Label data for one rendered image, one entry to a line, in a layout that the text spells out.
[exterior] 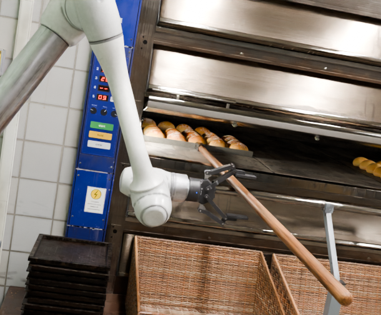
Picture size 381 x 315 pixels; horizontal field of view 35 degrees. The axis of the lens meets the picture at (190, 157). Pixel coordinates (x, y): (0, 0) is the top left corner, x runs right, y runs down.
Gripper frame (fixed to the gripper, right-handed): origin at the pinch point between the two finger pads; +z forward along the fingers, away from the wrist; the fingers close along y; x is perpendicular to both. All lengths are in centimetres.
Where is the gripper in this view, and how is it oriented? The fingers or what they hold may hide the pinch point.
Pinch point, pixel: (248, 197)
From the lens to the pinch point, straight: 197.3
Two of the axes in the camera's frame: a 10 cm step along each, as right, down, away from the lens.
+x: 1.5, 1.8, -9.7
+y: -1.7, 9.7, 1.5
